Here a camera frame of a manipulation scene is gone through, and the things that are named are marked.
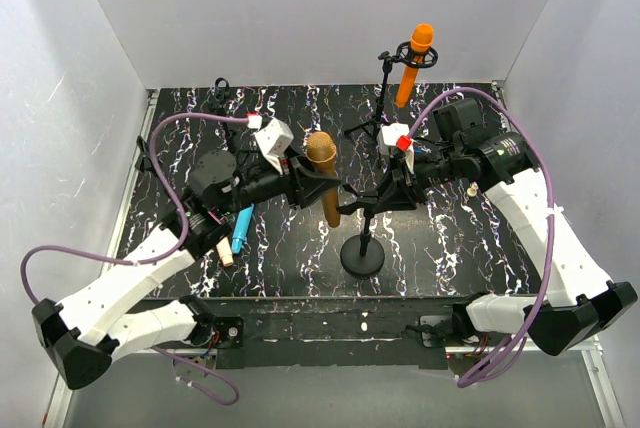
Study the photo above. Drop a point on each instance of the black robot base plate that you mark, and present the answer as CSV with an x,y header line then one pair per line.
x,y
338,331

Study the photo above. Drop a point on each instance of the small beige peg piece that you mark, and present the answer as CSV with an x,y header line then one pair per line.
x,y
472,190

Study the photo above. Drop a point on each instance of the black left clamp stand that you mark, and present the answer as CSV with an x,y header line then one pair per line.
x,y
143,163

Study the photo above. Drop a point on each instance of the orange toy microphone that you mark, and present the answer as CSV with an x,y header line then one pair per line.
x,y
412,68

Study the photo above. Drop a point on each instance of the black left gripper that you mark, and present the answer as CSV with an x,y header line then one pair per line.
x,y
295,183

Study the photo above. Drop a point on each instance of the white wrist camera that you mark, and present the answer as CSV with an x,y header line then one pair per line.
x,y
394,139
273,137

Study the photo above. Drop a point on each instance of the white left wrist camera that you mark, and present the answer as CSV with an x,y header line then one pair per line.
x,y
273,137

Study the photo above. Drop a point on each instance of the black tripod shock-mount stand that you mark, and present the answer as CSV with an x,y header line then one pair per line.
x,y
372,126

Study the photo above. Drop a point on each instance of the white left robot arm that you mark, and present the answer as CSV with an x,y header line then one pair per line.
x,y
215,186

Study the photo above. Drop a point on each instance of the aluminium frame rail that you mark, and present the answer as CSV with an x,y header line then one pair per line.
x,y
94,334

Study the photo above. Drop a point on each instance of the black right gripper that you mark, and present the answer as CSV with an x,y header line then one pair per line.
x,y
404,186

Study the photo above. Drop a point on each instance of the pink toy microphone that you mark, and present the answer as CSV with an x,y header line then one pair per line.
x,y
224,251

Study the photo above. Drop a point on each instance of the blue toy microphone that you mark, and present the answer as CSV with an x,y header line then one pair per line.
x,y
242,223

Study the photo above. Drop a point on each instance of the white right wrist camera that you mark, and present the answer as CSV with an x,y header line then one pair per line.
x,y
394,139

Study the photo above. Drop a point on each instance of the black round-base clamp stand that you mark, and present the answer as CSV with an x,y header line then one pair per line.
x,y
361,255

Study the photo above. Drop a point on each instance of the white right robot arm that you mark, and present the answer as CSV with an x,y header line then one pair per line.
x,y
580,299

